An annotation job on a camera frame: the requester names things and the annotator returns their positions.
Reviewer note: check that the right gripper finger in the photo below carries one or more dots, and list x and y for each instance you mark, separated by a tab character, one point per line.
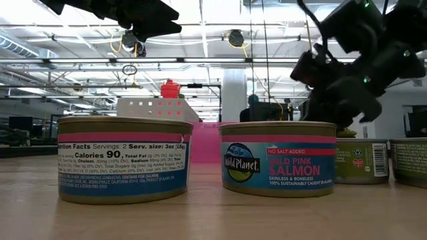
317	110
363	106

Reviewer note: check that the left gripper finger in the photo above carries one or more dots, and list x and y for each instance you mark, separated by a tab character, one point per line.
160	11
156	31

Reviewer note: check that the green label can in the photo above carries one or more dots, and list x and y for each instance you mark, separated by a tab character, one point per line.
410	160
358	161

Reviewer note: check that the blue salmon can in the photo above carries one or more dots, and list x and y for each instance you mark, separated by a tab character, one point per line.
123	173
277	166

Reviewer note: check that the white perforated basket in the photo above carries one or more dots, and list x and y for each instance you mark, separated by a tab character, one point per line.
150	110

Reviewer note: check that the potted succulent plant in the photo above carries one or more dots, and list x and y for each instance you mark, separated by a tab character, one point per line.
347	134

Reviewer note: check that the black background monitor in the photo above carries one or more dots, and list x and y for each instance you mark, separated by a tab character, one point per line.
270	111
20	125

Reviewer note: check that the person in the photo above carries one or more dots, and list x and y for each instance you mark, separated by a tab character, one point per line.
245	116

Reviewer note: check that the red plastic tray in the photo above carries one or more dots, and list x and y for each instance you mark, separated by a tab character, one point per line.
207	143

